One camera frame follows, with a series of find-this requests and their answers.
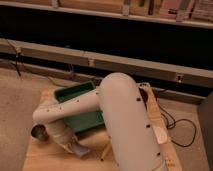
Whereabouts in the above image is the blue grey sponge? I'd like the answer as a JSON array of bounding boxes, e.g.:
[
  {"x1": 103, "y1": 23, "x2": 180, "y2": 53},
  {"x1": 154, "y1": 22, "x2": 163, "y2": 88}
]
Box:
[{"x1": 71, "y1": 143, "x2": 90, "y2": 157}]

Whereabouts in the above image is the small metal cup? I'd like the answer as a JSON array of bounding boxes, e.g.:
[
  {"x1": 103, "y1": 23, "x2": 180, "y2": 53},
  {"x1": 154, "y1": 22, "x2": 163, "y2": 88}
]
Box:
[{"x1": 31, "y1": 124, "x2": 49, "y2": 141}]

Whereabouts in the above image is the small white cup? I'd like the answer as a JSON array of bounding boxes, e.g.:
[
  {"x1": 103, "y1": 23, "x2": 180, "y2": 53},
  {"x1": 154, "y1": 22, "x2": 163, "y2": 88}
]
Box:
[{"x1": 153, "y1": 126, "x2": 167, "y2": 144}]

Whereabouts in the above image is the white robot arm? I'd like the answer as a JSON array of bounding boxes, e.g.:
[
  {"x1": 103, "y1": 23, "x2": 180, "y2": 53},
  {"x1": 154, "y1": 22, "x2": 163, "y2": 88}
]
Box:
[{"x1": 33, "y1": 73, "x2": 168, "y2": 171}]

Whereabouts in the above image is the black cable on floor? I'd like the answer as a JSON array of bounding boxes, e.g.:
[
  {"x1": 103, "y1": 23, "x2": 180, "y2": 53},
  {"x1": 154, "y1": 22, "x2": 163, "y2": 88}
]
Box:
[{"x1": 153, "y1": 89, "x2": 198, "y2": 148}]

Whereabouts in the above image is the dark red bowl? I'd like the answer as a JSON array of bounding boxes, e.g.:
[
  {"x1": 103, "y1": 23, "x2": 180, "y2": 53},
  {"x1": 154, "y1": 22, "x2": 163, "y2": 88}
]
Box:
[{"x1": 139, "y1": 89, "x2": 148, "y2": 110}]

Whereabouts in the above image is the yellow corn cob toy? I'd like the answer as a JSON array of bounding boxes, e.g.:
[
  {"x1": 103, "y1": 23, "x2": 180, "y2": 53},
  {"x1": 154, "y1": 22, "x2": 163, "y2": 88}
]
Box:
[{"x1": 100, "y1": 142, "x2": 112, "y2": 161}]

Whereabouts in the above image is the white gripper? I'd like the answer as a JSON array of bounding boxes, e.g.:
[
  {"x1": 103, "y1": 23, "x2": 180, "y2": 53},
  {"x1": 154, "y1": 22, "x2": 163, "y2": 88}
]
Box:
[{"x1": 56, "y1": 134, "x2": 78, "y2": 153}]

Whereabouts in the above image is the wooden shelf rack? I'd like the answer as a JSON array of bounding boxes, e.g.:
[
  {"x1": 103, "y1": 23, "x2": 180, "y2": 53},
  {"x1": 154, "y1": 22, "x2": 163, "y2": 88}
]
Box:
[{"x1": 0, "y1": 0, "x2": 213, "y2": 89}]

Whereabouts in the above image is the green plastic tray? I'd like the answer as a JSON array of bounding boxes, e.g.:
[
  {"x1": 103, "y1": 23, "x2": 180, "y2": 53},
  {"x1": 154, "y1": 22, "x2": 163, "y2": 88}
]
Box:
[{"x1": 54, "y1": 81, "x2": 104, "y2": 133}]

